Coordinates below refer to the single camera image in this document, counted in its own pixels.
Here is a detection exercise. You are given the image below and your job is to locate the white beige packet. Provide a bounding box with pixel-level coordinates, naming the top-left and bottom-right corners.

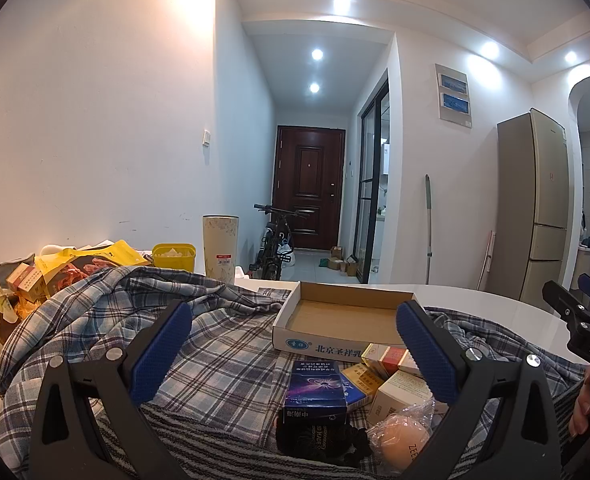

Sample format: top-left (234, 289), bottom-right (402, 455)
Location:
top-left (366, 370), bottom-right (436, 428)

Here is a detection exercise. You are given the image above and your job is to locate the beige refrigerator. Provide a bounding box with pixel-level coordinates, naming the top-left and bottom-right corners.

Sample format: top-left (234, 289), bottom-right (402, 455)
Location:
top-left (482, 108), bottom-right (570, 303)

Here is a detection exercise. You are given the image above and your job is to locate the grey striped cloth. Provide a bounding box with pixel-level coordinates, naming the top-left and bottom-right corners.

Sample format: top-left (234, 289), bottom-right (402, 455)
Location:
top-left (2, 395), bottom-right (480, 480)

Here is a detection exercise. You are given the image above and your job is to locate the red white cigarette pack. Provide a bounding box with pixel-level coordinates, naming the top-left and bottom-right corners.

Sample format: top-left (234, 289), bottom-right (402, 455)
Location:
top-left (361, 342), bottom-right (423, 378)

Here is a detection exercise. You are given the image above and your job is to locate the pale red cigarette pack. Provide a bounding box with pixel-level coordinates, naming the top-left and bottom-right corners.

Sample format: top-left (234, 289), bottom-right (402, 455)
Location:
top-left (6, 262), bottom-right (43, 301)

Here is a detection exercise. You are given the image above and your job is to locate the yellow snack bag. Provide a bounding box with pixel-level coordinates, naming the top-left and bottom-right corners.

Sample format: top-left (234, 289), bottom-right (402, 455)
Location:
top-left (35, 240), bottom-right (153, 301)

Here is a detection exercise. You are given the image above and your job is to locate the person's right hand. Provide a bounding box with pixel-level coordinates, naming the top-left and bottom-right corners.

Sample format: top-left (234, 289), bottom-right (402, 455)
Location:
top-left (569, 364), bottom-right (590, 439)

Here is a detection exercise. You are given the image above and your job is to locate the black bicycle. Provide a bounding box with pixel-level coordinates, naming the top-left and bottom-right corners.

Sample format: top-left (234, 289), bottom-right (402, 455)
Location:
top-left (249, 203), bottom-right (312, 281)

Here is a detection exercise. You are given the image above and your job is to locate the dark blue cigarette pack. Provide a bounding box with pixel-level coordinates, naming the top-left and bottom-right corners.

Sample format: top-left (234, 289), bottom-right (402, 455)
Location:
top-left (281, 360), bottom-right (350, 428)

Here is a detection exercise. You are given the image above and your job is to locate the black fabric item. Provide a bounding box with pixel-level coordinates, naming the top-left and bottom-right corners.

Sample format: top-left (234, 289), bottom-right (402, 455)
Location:
top-left (275, 421), bottom-right (376, 467)

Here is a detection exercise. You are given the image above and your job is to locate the shallow cardboard box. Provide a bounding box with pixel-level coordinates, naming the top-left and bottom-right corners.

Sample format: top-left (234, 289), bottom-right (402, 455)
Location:
top-left (272, 281), bottom-right (426, 358)

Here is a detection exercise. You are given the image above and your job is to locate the cream speckled tumbler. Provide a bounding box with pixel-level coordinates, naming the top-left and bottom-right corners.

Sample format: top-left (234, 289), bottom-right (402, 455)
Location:
top-left (203, 215), bottom-right (240, 286)

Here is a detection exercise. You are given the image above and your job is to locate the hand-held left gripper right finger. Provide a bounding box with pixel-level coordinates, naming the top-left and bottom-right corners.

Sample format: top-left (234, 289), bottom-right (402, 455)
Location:
top-left (395, 300), bottom-right (563, 480)

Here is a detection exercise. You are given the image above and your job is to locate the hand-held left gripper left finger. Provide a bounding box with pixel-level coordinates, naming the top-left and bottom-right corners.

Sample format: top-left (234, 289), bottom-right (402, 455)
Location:
top-left (27, 299), bottom-right (196, 480)

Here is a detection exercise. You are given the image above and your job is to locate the grey wall panel cover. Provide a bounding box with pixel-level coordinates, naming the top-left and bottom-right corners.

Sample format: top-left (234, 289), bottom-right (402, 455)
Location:
top-left (435, 63), bottom-right (473, 128)

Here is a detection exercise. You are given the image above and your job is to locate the black framed glass door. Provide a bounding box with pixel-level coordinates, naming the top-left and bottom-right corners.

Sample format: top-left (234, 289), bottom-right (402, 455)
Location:
top-left (352, 79), bottom-right (390, 286)

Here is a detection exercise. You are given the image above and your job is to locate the yellow plastic container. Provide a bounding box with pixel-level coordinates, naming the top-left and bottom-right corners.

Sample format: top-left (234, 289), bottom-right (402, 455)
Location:
top-left (152, 243), bottom-right (196, 273)

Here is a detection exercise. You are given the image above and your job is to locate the dark brown entrance door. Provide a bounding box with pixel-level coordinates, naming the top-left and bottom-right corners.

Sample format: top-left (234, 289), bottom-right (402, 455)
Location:
top-left (272, 125), bottom-right (346, 251)

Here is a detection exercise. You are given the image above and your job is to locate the white pink pole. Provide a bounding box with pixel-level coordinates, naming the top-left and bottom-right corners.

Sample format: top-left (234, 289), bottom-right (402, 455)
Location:
top-left (476, 230), bottom-right (496, 291)

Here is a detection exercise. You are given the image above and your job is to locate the blue plaid shirt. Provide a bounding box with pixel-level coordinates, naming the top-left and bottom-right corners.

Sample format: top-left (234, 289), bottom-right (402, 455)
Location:
top-left (0, 265), bottom-right (590, 461)

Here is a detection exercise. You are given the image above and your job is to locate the yellow cigarette pack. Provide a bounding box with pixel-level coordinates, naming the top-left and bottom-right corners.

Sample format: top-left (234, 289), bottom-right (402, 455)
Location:
top-left (342, 362), bottom-right (388, 404)

